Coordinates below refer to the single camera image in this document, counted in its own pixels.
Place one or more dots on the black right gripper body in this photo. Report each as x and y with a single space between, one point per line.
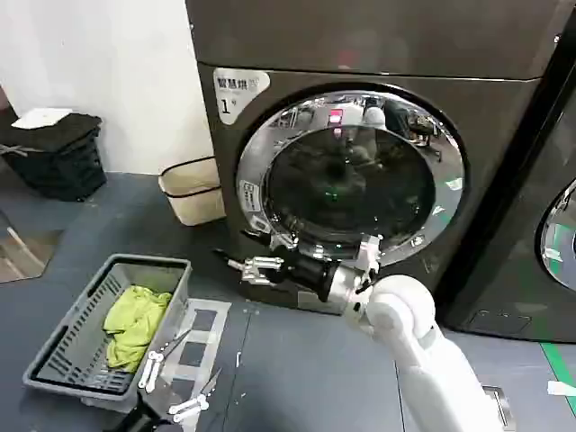
310 273

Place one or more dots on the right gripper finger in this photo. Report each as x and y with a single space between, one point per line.
281 244
261 270

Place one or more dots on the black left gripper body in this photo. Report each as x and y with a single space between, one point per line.
144 416

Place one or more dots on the yellow-green cloth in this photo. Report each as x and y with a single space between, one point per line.
135 324

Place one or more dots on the chrome-rimmed dryer door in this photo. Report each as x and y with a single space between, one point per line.
562 243

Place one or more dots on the dark grey dryer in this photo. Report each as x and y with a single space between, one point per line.
517 225

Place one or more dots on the white tape piece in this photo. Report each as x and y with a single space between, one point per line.
561 388

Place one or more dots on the grey dryer with label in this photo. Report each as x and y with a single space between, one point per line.
315 45

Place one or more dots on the grey plastic laundry basket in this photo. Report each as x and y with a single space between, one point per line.
72 342

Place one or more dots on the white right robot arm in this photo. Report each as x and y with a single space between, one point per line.
407 315

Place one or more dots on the white paper sheet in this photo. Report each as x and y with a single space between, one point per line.
40 118

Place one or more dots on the white label sticker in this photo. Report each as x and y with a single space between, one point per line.
238 94

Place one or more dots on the beige fabric bag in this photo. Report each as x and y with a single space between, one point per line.
189 193

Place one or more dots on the black stacked crates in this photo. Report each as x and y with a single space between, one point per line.
63 157

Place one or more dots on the clear floor panel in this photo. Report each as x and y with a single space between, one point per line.
27 252

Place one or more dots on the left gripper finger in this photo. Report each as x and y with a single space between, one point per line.
189 407
150 369

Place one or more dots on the green floor tape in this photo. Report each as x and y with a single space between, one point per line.
558 360

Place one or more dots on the round glass dryer door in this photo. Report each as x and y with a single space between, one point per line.
351 180

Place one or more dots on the metal floor plate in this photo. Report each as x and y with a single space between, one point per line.
499 405

